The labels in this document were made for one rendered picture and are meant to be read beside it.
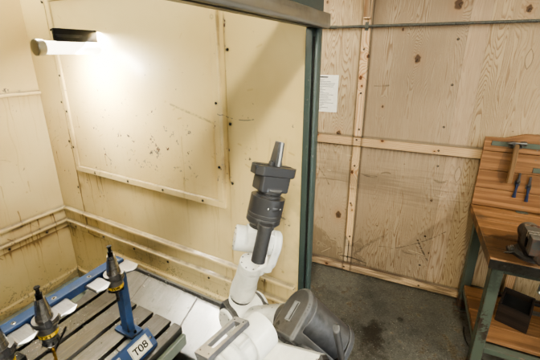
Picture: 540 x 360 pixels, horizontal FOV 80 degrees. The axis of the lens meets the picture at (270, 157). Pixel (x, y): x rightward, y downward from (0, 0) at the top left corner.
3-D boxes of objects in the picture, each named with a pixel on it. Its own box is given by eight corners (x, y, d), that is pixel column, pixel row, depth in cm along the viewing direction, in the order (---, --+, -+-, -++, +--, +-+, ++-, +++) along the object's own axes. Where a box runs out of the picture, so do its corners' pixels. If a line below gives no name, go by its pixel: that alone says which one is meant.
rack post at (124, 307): (143, 329, 126) (133, 265, 117) (132, 340, 121) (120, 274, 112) (125, 321, 130) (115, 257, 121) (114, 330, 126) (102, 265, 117)
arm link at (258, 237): (279, 208, 87) (270, 247, 88) (239, 201, 85) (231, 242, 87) (287, 222, 76) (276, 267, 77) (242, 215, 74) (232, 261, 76)
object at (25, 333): (42, 334, 87) (41, 332, 86) (19, 349, 82) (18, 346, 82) (27, 324, 90) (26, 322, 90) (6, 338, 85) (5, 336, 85)
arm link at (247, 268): (281, 226, 85) (269, 261, 91) (248, 220, 84) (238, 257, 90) (284, 243, 80) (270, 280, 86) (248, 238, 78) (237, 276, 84)
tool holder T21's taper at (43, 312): (51, 308, 93) (46, 289, 91) (56, 316, 90) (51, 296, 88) (32, 317, 90) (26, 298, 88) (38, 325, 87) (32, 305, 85)
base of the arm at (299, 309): (324, 327, 82) (359, 324, 74) (309, 382, 73) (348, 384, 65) (283, 291, 79) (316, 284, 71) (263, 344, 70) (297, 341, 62)
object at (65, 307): (81, 307, 96) (80, 304, 96) (63, 319, 91) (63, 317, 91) (67, 299, 99) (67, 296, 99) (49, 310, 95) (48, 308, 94)
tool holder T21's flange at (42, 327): (55, 312, 95) (53, 305, 94) (63, 322, 91) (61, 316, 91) (30, 325, 90) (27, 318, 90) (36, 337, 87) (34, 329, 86)
